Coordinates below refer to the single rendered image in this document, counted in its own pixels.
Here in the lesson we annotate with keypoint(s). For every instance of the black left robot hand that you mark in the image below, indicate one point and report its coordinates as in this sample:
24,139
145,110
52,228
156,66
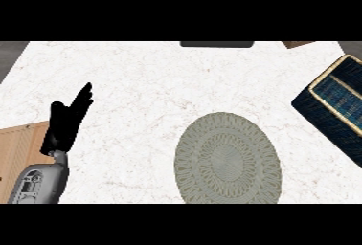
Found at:
65,124

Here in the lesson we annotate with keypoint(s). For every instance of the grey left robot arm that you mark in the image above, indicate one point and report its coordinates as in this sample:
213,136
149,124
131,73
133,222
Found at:
40,182

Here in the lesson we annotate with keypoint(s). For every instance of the round grey woven placemat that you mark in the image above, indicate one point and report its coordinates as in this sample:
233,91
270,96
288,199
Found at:
227,159

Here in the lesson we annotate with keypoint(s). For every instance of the dark blue gold-rimmed basket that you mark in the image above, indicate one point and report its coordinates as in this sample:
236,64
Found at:
337,105

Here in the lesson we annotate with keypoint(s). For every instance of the dark grey flat appliance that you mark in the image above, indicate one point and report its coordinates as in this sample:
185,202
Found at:
216,43

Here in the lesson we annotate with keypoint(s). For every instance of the brown wooden block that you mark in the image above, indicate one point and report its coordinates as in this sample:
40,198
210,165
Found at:
297,43

